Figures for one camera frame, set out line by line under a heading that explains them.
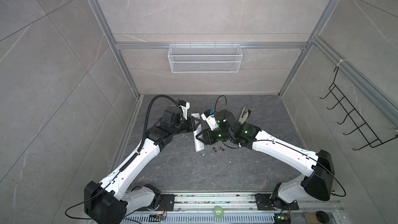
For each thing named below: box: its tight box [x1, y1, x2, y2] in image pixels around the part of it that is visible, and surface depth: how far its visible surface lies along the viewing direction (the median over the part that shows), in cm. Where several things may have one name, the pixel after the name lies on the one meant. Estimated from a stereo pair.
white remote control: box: [190, 112, 205, 152], surface depth 71 cm
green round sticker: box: [212, 205, 224, 219], surface depth 73 cm
